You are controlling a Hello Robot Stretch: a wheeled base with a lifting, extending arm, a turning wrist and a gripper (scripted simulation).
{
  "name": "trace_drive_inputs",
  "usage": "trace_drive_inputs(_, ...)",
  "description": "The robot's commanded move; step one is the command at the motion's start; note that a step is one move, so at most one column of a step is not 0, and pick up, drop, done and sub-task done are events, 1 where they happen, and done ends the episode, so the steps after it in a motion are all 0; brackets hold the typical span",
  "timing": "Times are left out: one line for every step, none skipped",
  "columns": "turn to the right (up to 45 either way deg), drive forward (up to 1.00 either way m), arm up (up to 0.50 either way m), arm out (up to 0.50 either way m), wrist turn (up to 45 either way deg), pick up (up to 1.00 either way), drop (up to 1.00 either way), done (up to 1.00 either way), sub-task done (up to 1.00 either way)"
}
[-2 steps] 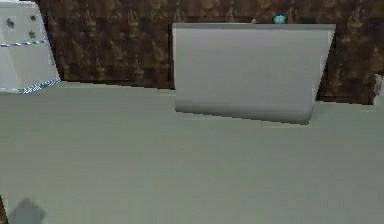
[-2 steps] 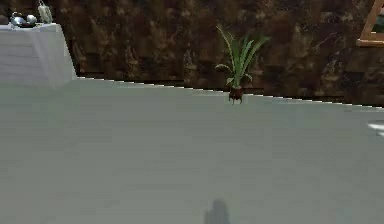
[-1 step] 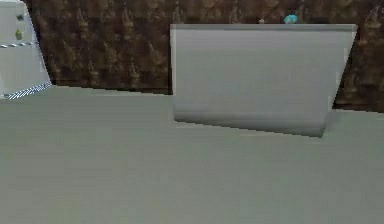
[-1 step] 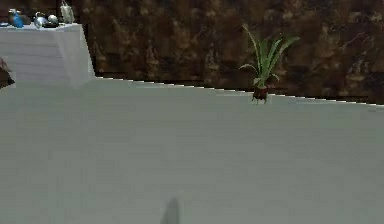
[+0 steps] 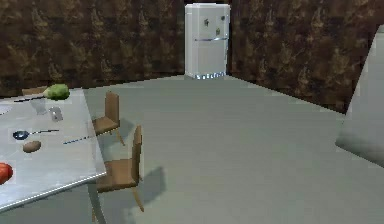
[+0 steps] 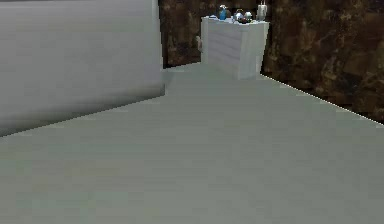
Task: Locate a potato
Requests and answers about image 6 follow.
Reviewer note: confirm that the large white cabinet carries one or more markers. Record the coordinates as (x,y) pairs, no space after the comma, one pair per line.
(76,56)

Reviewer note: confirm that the blue bottle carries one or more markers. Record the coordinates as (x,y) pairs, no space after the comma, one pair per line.
(222,12)

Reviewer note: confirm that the white candle holder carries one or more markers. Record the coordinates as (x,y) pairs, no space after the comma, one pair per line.
(261,11)

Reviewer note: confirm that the white chest of drawers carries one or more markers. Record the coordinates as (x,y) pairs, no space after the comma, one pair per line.
(233,46)

